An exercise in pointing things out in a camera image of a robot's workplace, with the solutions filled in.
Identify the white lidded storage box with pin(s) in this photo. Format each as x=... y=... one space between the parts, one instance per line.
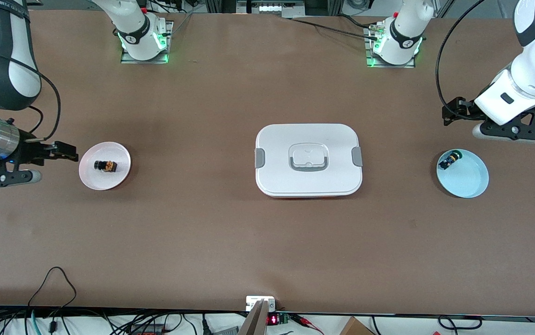
x=308 y=160

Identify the small white device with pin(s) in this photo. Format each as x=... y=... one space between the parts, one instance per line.
x=260 y=301

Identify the red and black clip leads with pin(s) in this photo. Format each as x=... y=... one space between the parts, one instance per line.
x=304 y=320

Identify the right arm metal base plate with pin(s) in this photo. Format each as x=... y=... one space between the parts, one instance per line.
x=167 y=42

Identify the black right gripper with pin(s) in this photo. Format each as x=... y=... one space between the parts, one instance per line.
x=31 y=151

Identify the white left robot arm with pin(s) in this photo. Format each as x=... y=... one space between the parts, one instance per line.
x=528 y=60

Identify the black left camera bracket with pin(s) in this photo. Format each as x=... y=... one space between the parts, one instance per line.
x=528 y=130

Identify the red digit display board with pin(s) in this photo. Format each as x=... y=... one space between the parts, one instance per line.
x=274 y=319

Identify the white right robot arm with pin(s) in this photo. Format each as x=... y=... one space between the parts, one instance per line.
x=6 y=79

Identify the light blue round plate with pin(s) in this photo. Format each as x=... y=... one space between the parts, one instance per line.
x=467 y=177

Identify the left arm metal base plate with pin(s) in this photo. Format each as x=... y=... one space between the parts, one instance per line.
x=369 y=58

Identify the grey angled metal bar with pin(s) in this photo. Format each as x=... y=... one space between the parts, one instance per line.
x=254 y=323

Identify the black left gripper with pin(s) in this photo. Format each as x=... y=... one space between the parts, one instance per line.
x=460 y=111

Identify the pink round plate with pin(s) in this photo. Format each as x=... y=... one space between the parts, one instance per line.
x=109 y=181

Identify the brown cardboard box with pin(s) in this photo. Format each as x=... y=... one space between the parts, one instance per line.
x=355 y=326

